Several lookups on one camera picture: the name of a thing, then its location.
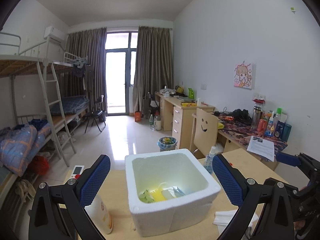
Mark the black headphones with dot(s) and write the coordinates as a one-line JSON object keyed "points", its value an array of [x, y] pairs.
{"points": [[242, 116]]}

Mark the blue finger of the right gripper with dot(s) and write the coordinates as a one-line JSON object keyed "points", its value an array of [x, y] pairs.
{"points": [[288, 159]]}

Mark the white air conditioner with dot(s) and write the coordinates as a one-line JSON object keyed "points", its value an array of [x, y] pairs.
{"points": [[54, 33]]}

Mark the blue spray bottle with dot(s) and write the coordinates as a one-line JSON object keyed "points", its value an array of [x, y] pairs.
{"points": [[208, 162]]}

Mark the white styrofoam box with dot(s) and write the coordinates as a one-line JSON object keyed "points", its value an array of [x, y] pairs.
{"points": [[184, 191]]}

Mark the metal bunk bed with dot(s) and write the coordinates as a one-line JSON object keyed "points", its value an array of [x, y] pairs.
{"points": [[58, 111]]}

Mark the left brown curtain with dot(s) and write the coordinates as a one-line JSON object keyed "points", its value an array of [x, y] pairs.
{"points": [[90, 80]]}

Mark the wooden smiley chair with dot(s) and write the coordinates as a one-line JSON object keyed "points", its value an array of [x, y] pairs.
{"points": [[204, 134]]}

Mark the blue trash bin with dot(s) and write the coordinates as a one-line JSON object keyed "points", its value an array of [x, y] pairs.
{"points": [[167, 143]]}

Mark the green plastic snack bag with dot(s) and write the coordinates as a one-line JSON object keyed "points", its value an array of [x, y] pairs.
{"points": [[147, 197]]}

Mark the black folding chair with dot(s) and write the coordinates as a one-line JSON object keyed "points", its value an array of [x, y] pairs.
{"points": [[95, 114]]}

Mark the blue plaid quilt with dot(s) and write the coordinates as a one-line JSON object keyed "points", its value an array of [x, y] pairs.
{"points": [[20, 144]]}

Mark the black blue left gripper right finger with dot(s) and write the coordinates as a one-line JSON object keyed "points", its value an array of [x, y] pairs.
{"points": [[247, 194]]}

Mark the right brown curtain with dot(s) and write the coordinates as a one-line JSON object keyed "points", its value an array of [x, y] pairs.
{"points": [[154, 68]]}

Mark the glass balcony door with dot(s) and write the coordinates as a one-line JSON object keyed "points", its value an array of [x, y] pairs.
{"points": [[120, 49]]}

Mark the white remote control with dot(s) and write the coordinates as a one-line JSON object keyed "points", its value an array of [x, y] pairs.
{"points": [[77, 171]]}

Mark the steel thermos bottle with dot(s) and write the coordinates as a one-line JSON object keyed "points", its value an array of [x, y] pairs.
{"points": [[256, 117]]}

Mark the teal box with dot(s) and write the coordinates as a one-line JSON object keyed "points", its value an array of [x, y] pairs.
{"points": [[286, 132]]}

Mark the brown curtain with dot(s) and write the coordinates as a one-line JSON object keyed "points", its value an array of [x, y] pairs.
{"points": [[90, 80], [154, 68]]}

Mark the wooden desk with drawers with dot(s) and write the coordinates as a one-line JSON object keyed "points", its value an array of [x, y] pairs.
{"points": [[178, 118]]}

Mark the anime girl wall picture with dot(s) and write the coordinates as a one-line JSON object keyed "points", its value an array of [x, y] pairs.
{"points": [[243, 76]]}

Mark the white printed paper sheet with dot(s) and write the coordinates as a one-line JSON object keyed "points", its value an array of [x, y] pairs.
{"points": [[261, 147]]}

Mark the patterned desk mat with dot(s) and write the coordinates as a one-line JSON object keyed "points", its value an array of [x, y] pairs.
{"points": [[237, 135]]}

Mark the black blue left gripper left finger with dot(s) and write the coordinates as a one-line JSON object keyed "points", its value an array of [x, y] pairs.
{"points": [[46, 218]]}

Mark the white towel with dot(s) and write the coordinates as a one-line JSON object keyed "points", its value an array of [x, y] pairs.
{"points": [[223, 218]]}

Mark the red trigger spray bottle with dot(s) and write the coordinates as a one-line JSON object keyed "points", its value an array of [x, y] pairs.
{"points": [[100, 215]]}

